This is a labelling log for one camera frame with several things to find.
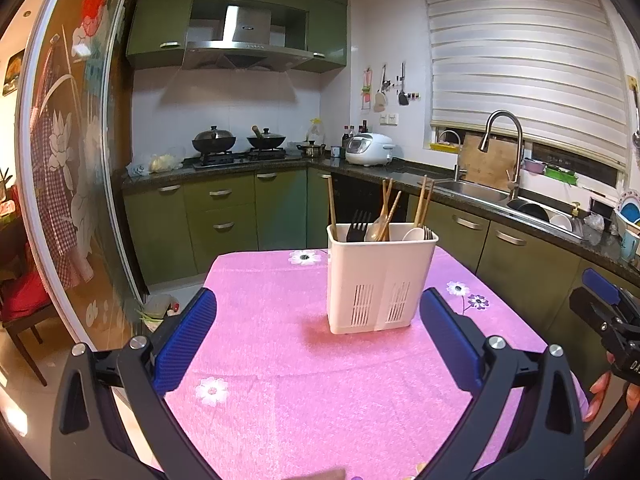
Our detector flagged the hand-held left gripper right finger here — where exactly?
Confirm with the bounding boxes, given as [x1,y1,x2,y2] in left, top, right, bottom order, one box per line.
[420,287,587,480]

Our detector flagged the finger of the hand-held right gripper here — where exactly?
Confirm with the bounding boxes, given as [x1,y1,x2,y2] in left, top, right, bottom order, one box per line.
[582,268,622,303]
[569,285,640,361]

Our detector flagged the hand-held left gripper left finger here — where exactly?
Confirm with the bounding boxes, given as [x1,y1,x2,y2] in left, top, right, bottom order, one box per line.
[50,287,218,480]

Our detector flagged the white plastic utensil holder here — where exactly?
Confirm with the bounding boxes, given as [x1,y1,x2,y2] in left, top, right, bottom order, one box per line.
[326,222,440,335]

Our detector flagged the clear plastic spoon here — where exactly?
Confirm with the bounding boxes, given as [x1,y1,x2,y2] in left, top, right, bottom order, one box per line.
[364,215,388,242]

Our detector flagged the person's right hand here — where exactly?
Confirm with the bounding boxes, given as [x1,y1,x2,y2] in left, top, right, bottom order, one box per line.
[589,372,640,423]

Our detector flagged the trash bin with bag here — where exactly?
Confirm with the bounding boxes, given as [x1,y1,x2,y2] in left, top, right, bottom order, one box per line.
[137,294,181,321]

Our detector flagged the light blue cup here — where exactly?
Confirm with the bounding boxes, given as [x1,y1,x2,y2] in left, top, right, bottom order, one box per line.
[620,231,640,263]

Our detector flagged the blue and white plate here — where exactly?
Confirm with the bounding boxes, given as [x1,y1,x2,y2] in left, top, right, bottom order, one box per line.
[616,190,640,226]

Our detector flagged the black bowl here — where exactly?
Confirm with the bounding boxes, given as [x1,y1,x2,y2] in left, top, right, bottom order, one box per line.
[515,199,551,223]

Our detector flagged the pink floral tablecloth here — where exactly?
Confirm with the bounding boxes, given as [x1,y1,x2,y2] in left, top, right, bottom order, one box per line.
[162,247,588,480]

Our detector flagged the tall steel faucet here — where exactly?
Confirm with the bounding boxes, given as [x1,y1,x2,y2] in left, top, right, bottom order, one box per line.
[477,110,523,201]

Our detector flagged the steel kitchen sink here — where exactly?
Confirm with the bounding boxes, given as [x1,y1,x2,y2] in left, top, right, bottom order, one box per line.
[432,180,586,241]

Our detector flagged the green base cabinets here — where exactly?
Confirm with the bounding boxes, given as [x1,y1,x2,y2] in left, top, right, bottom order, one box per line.
[122,167,640,341]

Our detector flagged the wooden cutting board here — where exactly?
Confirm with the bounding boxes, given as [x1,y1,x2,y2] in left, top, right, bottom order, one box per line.
[459,134,526,192]

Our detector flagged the wooden chair red cushion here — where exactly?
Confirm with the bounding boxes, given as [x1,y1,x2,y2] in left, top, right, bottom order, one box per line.
[0,255,56,386]

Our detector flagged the black built-in dishwasher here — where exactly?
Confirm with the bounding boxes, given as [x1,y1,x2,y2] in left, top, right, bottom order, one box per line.
[330,174,401,251]

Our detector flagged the dark granite countertop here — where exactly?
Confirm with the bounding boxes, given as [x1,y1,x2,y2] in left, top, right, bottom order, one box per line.
[121,157,640,281]

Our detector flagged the plastic bags of food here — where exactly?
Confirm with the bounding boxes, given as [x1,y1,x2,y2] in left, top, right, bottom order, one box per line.
[126,146,185,177]

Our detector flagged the small steel faucet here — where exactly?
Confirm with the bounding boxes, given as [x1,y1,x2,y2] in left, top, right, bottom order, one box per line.
[437,130,463,181]

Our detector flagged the black gas stove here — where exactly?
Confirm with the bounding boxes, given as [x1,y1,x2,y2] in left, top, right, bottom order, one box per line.
[185,149,303,170]

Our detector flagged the black wok with lid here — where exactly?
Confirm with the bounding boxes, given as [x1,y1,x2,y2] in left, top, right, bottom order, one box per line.
[246,126,288,151]
[192,126,237,155]

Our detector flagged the floral sliding glass door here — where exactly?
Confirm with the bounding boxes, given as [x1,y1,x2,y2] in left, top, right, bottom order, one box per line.
[15,0,151,351]

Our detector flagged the red checked apron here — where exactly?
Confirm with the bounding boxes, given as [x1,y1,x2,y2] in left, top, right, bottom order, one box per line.
[30,45,96,288]

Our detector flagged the white rice cooker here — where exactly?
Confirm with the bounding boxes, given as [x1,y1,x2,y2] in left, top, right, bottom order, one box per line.
[345,132,397,167]

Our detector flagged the group of sauce bottles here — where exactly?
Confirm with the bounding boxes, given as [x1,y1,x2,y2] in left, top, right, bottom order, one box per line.
[342,120,370,148]

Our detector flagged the white window blind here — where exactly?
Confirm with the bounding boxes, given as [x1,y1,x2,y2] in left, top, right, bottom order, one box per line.
[419,0,628,166]

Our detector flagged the hanging black spatula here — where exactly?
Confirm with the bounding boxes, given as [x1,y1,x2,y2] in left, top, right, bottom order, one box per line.
[397,62,411,107]

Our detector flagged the hanging beige spatula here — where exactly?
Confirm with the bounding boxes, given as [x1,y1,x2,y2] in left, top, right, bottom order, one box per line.
[374,64,390,113]

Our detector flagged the steel range hood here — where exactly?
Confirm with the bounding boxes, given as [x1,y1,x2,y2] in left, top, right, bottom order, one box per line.
[182,0,311,71]

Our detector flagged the framed wall picture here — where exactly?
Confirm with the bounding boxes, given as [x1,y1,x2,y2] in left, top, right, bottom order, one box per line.
[2,50,26,96]

